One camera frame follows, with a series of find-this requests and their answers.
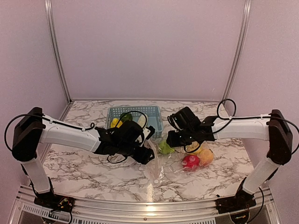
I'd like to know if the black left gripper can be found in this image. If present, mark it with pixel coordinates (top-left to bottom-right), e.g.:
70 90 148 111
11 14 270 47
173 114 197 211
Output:
118 142 156 165

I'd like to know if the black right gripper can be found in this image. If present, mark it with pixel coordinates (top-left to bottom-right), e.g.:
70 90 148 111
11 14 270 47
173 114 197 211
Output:
166 127 196 147

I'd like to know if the clear zip top bag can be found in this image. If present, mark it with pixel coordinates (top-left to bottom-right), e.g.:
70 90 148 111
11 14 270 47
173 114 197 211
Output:
144 139 213 185

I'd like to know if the green fake pear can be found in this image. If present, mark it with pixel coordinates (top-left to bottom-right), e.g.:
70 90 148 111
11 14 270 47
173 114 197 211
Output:
158 140 175 154

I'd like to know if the light blue plastic basket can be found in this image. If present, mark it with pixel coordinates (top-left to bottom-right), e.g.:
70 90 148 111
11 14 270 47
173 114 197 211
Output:
106 105 163 138

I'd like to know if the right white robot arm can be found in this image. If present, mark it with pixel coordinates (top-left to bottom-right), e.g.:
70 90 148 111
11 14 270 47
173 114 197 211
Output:
166 107 294 209

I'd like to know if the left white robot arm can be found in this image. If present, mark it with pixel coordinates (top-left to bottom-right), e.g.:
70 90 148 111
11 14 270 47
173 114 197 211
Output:
7 107 155 208

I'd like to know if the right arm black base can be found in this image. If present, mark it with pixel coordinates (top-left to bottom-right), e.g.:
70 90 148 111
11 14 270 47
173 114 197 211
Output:
215 178 256 214

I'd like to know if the yellow fake banana bunch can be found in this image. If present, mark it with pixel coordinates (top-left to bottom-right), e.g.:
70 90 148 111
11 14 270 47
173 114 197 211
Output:
186 141 203 154

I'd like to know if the orange fake peach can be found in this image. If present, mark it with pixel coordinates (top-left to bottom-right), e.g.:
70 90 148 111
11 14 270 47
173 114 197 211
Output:
198 149 214 167

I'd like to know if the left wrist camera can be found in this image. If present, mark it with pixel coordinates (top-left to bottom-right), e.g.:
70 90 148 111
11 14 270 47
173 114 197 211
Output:
136 126 155 147

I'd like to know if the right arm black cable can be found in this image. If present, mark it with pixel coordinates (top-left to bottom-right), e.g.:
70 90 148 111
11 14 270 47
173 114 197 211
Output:
168 98 236 154

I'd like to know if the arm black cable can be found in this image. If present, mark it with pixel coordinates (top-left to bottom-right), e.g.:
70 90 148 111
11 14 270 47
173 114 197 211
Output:
106 110 150 164
168 98 236 154

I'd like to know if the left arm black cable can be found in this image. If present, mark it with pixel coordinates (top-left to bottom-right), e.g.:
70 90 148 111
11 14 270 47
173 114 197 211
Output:
106 110 150 164

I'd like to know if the front aluminium table rail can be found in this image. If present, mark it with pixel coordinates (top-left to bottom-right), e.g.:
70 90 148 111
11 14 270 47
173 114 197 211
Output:
16 184 276 224

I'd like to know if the right aluminium frame post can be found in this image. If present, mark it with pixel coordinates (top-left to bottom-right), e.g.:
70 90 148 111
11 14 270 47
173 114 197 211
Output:
222 0 252 99

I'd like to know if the aluminium frame post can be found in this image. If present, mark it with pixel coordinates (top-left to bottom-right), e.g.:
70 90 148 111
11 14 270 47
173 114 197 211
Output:
222 0 252 99
44 0 72 104

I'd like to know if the left aluminium frame post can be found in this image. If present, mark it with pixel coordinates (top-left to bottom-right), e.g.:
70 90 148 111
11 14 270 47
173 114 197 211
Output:
44 0 72 104

